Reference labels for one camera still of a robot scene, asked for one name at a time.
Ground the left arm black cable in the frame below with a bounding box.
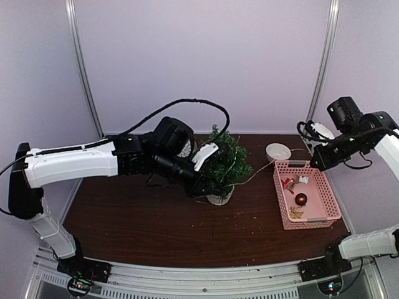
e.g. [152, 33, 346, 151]
[0, 98, 231, 216]

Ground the white light battery box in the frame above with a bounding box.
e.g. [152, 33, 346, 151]
[299, 176, 309, 184]

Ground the pink plastic basket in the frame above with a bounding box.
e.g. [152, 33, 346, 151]
[273, 160, 342, 230]

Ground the right aluminium frame post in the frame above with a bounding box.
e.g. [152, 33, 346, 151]
[305, 0, 340, 121]

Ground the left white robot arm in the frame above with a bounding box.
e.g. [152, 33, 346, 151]
[7, 116, 229, 277]

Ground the aluminium frame post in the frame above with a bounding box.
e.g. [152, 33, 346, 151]
[65, 0, 104, 137]
[305, 0, 340, 121]

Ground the left aluminium frame post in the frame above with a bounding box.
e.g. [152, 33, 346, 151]
[65, 0, 104, 137]

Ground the red bauble ornament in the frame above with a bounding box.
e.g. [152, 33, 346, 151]
[295, 193, 308, 206]

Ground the white ceramic bowl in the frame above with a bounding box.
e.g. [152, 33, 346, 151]
[265, 143, 291, 163]

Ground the patterned ceramic plate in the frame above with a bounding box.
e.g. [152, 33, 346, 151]
[178, 138, 196, 159]

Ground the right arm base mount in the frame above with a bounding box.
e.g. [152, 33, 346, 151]
[297, 258, 352, 282]

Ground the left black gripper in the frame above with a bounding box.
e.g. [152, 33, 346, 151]
[152, 149, 224, 199]

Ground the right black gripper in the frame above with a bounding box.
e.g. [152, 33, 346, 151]
[310, 128, 368, 172]

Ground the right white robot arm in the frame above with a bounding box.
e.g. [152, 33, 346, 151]
[310, 97, 398, 275]

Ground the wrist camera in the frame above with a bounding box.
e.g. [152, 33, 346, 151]
[304, 120, 335, 146]
[191, 143, 228, 172]

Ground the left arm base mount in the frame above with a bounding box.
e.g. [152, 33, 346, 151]
[57, 259, 112, 283]

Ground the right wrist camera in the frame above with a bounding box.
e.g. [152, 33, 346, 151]
[304, 120, 335, 146]

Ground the fairy light wire string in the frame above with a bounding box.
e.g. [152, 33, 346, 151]
[199, 133, 305, 206]

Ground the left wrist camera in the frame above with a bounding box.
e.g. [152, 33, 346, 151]
[191, 143, 228, 172]

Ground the small green christmas tree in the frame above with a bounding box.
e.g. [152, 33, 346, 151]
[206, 131, 252, 206]

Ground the gold star ornament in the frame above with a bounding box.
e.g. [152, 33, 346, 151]
[289, 208, 304, 221]

